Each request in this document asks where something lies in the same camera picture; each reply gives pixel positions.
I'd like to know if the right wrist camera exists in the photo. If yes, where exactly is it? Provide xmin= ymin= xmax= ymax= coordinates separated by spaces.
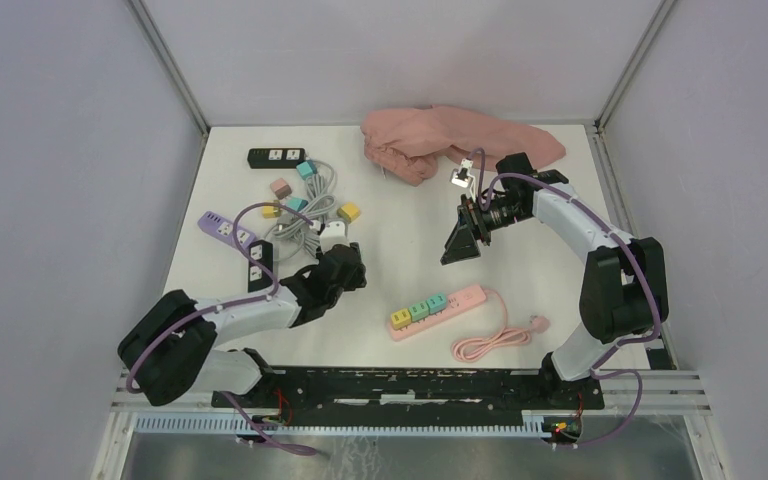
xmin=450 ymin=158 xmax=476 ymax=195

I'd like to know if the black power strip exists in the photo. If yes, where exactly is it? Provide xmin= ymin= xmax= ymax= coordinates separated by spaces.
xmin=247 ymin=239 xmax=274 ymax=293
xmin=247 ymin=148 xmax=306 ymax=169

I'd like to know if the pink cloth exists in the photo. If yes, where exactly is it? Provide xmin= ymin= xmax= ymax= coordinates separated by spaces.
xmin=360 ymin=105 xmax=566 ymax=186

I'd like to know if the yellow adapter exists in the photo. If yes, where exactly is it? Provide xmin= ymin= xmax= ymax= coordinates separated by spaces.
xmin=260 ymin=203 xmax=282 ymax=219
xmin=389 ymin=308 xmax=412 ymax=330
xmin=336 ymin=202 xmax=361 ymax=224

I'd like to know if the teal plug adapter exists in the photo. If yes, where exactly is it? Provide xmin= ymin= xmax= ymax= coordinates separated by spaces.
xmin=296 ymin=160 xmax=318 ymax=181

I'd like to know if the grey cable bundle centre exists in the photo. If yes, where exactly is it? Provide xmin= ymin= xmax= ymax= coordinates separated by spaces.
xmin=271 ymin=198 xmax=339 ymax=266

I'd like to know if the pink power strip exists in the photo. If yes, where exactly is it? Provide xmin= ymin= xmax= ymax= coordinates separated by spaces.
xmin=385 ymin=284 xmax=487 ymax=342

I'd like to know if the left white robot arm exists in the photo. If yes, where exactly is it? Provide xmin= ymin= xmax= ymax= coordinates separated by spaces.
xmin=117 ymin=242 xmax=366 ymax=407

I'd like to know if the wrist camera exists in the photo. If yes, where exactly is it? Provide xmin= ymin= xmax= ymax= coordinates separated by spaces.
xmin=450 ymin=158 xmax=476 ymax=195
xmin=319 ymin=220 xmax=348 ymax=245

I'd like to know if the grey cable of back strip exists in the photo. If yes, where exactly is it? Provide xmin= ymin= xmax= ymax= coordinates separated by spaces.
xmin=264 ymin=185 xmax=338 ymax=263

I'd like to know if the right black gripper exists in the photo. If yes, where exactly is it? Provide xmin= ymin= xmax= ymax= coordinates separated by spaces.
xmin=441 ymin=194 xmax=529 ymax=264

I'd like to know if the purple power strip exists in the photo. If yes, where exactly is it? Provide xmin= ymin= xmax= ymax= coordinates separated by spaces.
xmin=197 ymin=211 xmax=258 ymax=251

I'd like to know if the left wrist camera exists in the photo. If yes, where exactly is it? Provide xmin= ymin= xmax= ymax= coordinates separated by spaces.
xmin=319 ymin=220 xmax=348 ymax=245

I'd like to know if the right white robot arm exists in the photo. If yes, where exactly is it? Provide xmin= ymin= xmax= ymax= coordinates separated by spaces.
xmin=441 ymin=153 xmax=669 ymax=408

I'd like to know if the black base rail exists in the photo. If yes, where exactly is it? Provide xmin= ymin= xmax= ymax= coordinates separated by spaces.
xmin=233 ymin=366 xmax=605 ymax=434

